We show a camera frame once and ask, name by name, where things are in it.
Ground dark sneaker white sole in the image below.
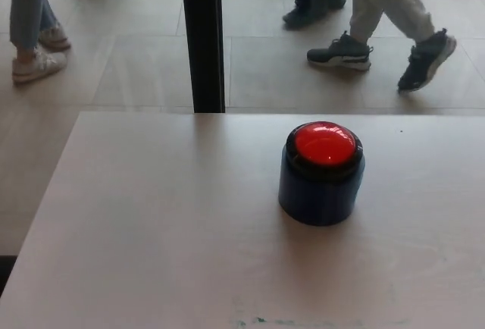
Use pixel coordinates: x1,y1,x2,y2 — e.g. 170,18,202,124
396,28,458,94
306,30,374,72

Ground red dome button blue base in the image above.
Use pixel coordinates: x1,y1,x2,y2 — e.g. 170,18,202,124
277,120,367,227

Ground blue jeans legs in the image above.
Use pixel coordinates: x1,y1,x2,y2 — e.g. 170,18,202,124
2,0,62,59

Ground black vertical post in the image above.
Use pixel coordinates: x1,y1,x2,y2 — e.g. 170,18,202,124
180,0,227,114

